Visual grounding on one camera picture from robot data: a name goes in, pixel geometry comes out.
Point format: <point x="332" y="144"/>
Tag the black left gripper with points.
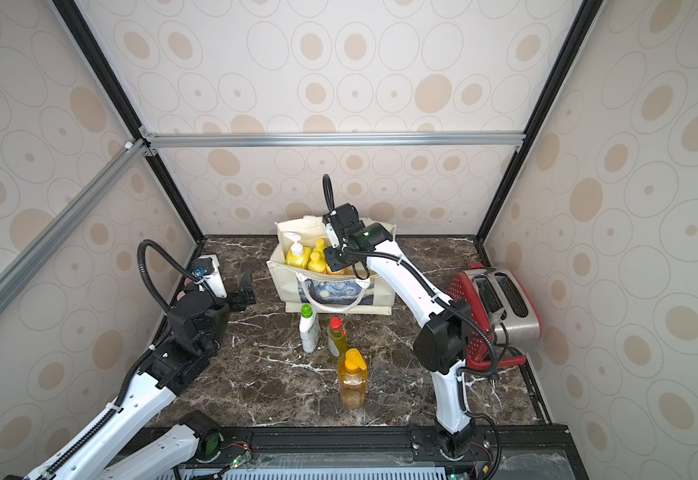
<point x="243" y="299"/>

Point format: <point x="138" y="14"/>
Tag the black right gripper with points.
<point x="337" y="258"/>

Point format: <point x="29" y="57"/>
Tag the orange soap bottle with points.
<point x="319" y="247"/>
<point x="317" y="263"/>

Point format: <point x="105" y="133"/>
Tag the large yellow pump soap bottle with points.
<point x="299" y="254"/>

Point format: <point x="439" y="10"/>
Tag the cream Starry Night tote bag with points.
<point x="338" y="294"/>

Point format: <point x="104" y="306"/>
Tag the green bottle red cap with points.
<point x="337" y="338"/>

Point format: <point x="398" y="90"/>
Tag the amber pump soap bottle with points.
<point x="353" y="378"/>

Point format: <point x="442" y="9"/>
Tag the orange soap bottle back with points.
<point x="319" y="247"/>

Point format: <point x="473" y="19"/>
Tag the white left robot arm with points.
<point x="159" y="376"/>

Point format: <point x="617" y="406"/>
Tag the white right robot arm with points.
<point x="440" y="344"/>

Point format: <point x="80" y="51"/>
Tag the white bottle green cap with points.
<point x="309" y="328"/>

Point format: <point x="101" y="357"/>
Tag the silver aluminium crossbar back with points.
<point x="346" y="139"/>

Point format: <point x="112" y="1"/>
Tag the silver aluminium crossbar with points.
<point x="18" y="274"/>
<point x="346" y="139"/>

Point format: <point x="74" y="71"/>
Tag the red polka dot toaster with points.
<point x="500" y="305"/>

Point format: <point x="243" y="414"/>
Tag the silver aluminium crossbar left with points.
<point x="18" y="274"/>

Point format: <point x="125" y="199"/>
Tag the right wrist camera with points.
<point x="330" y="231"/>

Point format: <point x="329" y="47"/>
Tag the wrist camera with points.
<point x="330" y="231"/>
<point x="207" y="269"/>

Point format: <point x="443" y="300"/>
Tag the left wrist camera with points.
<point x="207" y="269"/>

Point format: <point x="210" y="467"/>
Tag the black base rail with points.
<point x="412" y="452"/>

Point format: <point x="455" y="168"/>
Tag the black corner frame post right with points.
<point x="585" y="18"/>

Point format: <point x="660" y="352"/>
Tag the black corner frame post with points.
<point x="72" y="17"/>
<point x="585" y="18"/>

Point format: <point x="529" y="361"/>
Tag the black corner frame post left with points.
<point x="72" y="17"/>

